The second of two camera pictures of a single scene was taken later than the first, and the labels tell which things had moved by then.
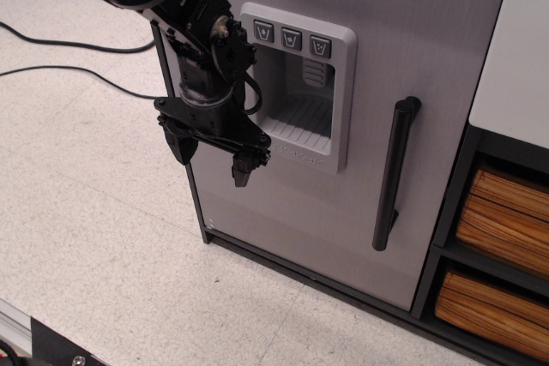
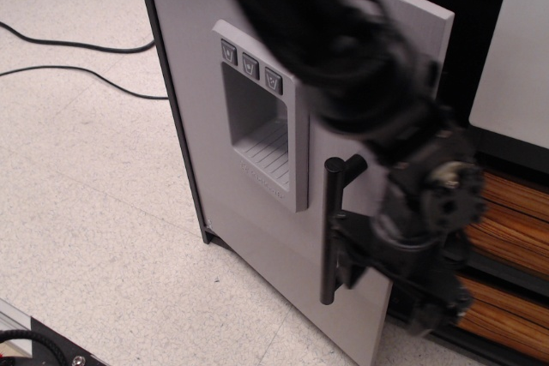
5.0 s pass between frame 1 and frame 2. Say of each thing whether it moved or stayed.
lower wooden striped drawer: stayed
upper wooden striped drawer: stayed
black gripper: moved
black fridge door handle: moved
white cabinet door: stayed
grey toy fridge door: moved
